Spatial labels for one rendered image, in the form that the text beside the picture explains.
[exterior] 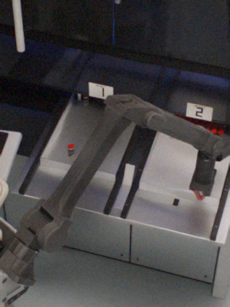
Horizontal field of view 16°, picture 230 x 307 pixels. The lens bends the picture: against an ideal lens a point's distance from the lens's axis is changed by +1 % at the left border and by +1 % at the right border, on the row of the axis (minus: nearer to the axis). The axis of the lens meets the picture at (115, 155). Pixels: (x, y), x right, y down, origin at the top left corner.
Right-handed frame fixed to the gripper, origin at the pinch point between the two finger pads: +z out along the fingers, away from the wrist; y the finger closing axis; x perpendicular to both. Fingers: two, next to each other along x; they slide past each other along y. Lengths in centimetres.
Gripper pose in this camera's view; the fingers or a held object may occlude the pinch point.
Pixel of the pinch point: (200, 198)
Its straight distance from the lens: 252.5
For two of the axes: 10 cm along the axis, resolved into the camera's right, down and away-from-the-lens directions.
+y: 3.0, -6.7, 6.8
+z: -0.3, 7.1, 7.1
